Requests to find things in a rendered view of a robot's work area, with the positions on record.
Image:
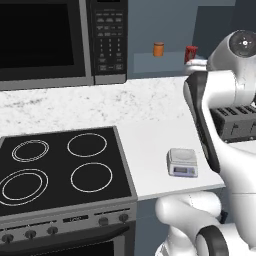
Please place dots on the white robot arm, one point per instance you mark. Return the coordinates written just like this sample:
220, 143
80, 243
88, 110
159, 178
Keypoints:
230, 166

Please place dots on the grey digital scale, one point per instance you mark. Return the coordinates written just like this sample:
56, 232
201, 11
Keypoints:
182, 162

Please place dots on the black electric hob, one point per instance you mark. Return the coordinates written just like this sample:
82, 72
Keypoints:
60, 166

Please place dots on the orange jar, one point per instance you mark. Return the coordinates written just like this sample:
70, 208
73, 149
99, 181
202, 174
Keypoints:
158, 49

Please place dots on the white round pot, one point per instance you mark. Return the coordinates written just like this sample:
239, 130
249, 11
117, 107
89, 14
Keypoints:
195, 67

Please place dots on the red cup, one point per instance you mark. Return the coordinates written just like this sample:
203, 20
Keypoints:
190, 54

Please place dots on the black toaster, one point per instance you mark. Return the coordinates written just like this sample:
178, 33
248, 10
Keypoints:
237, 125

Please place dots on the black microwave oven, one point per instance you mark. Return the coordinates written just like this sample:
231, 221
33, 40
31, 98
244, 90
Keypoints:
50, 36

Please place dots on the grey oven with knobs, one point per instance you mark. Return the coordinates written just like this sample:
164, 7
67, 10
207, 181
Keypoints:
66, 233

